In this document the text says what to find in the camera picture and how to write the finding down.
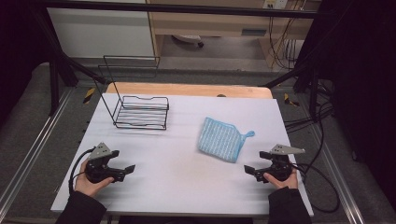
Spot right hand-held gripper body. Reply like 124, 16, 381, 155
264, 144, 306, 183

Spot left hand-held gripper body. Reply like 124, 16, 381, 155
84, 142, 121, 185

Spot blue striped dish cloth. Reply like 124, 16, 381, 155
196, 117, 256, 164

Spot black wire rack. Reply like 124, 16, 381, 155
92, 55, 171, 132

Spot person's left hand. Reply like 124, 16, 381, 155
74, 159, 116, 199

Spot person's right hand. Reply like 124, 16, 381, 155
262, 167, 300, 190

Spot white table cover sheet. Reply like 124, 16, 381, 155
50, 92, 315, 218

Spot yellow black tape strip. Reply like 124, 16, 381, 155
82, 87, 96, 105
283, 92, 301, 107

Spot black curtain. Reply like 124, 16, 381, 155
303, 0, 396, 213
0, 0, 50, 123

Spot white cabinet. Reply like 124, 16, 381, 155
46, 7, 156, 59

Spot office chair base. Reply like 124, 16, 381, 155
171, 34, 205, 49

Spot light wooden desk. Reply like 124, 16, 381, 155
146, 0, 322, 68

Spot white power strip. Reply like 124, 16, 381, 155
262, 0, 290, 10

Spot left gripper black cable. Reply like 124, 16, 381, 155
68, 147, 95, 193

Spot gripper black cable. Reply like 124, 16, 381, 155
68, 147, 95, 193
290, 162, 341, 215

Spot black cables on floor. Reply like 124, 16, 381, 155
283, 78, 334, 133

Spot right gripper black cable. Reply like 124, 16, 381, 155
290, 162, 341, 215

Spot aluminium floor rail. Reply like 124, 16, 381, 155
311, 124, 366, 224
0, 88, 77, 213

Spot black metal frame stand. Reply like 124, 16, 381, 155
262, 62, 321, 121
31, 6, 107, 117

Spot hanging black cables bundle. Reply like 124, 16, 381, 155
267, 17, 305, 71

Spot black metal frame crossbar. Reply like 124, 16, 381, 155
31, 0, 321, 20

